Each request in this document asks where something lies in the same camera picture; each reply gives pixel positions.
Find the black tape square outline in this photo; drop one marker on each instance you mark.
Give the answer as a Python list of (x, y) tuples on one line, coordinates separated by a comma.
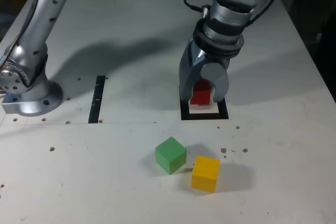
[(204, 117)]

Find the red cube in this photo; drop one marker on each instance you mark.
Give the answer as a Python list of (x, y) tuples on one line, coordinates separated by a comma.
[(200, 96)]

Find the black tape strip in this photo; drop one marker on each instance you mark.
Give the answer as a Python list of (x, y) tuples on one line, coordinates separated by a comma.
[(95, 98)]

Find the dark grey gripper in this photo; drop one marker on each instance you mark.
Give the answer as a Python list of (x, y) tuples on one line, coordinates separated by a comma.
[(215, 58)]

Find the yellow cube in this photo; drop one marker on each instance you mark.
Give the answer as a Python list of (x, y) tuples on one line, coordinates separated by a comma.
[(205, 174)]

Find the green cube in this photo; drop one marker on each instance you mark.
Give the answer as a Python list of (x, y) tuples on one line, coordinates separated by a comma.
[(170, 155)]

